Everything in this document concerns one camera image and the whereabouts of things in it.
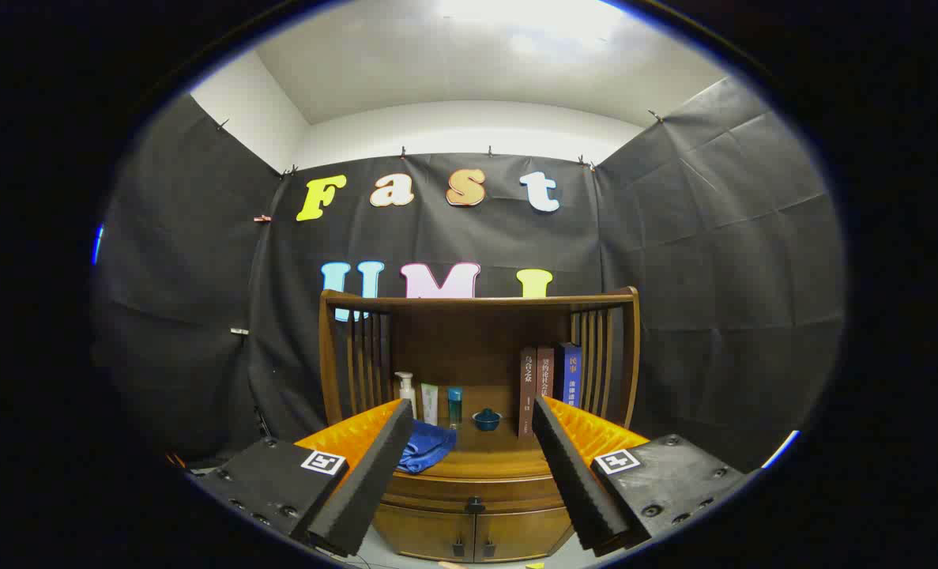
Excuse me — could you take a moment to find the dark brown book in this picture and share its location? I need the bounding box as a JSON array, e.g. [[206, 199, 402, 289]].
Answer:
[[518, 348, 539, 438]]

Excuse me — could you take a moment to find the blue book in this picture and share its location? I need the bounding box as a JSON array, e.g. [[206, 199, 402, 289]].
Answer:
[[556, 342, 584, 409]]

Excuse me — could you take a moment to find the folded blue towel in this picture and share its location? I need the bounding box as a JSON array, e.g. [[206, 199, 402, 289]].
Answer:
[[396, 420, 458, 475]]

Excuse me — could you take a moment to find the wooden cabinet door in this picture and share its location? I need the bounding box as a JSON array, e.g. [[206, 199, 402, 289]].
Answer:
[[475, 506, 574, 563], [372, 503, 477, 563]]

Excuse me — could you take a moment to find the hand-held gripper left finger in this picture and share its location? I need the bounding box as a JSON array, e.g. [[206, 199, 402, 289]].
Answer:
[[196, 398, 416, 558]]

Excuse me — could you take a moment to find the wooden drawer with black knob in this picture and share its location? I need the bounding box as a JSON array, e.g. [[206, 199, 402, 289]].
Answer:
[[379, 473, 574, 516]]

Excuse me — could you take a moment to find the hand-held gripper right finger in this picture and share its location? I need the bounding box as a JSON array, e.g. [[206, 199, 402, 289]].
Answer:
[[532, 394, 755, 558]]

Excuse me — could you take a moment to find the wooden cabinet with slatted hutch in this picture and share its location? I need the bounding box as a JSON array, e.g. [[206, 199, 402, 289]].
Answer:
[[318, 286, 642, 563]]

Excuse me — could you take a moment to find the wooden countertop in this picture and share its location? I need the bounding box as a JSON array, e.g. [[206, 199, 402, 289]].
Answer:
[[394, 417, 566, 480]]

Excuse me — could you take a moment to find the reddish brown book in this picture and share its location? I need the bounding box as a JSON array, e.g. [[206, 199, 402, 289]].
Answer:
[[537, 345, 556, 404]]

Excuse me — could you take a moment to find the white pump bottle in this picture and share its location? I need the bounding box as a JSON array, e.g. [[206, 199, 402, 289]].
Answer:
[[394, 371, 419, 420]]

